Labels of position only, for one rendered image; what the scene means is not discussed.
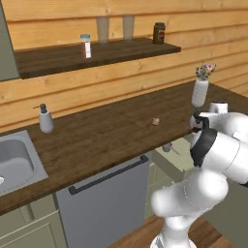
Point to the small brown cube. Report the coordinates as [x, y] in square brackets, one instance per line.
[156, 121]

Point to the dark wooden wall shelf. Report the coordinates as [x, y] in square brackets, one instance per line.
[97, 56]

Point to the spice bottle with blue lid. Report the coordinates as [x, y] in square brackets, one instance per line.
[86, 46]

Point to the grey dishwasher door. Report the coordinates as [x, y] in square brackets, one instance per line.
[103, 203]

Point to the white vase with flowers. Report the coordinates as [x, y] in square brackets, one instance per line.
[200, 90]

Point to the steel sink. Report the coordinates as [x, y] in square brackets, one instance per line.
[14, 161]

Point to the grey soap dispenser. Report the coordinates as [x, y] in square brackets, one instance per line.
[46, 121]

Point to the grey-green wall cupboard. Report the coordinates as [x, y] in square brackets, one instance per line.
[7, 48]

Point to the pale green cupboard under drawer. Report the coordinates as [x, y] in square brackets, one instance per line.
[158, 190]

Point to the open pale green drawer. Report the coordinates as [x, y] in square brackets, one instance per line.
[168, 163]

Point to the pale green base cupboard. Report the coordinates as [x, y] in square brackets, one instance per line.
[29, 226]

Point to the grey-green base cupboard side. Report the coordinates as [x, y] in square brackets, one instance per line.
[231, 219]

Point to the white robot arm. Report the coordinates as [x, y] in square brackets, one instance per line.
[210, 190]

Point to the clear drinking glass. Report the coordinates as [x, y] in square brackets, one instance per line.
[103, 28]
[128, 26]

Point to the grey measuring cup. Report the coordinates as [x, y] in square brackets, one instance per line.
[167, 148]

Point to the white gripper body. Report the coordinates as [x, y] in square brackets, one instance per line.
[197, 118]

